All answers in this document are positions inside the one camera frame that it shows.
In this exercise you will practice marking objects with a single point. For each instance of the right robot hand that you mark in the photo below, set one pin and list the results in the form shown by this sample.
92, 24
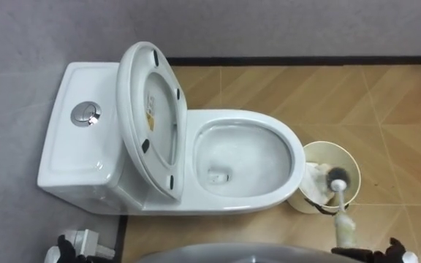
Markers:
356, 255

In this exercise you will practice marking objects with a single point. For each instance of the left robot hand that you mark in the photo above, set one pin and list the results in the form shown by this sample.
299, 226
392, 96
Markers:
86, 243

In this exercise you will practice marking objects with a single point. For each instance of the white toilet brush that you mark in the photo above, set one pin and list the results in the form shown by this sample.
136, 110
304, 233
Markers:
345, 228

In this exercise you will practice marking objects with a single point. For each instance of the crumpled white paper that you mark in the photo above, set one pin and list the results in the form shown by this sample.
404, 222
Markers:
314, 182

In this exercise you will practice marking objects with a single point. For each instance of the cream round waste bin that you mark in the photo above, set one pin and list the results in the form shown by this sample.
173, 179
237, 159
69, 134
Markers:
353, 164

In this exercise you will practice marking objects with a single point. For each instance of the robot body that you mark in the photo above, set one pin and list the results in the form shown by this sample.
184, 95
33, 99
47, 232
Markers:
247, 254

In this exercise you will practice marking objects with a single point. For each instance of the white toilet seat lid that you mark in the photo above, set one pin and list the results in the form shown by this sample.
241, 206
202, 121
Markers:
132, 109

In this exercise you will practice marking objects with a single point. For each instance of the white ceramic toilet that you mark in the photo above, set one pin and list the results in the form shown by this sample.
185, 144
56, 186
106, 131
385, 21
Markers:
243, 120

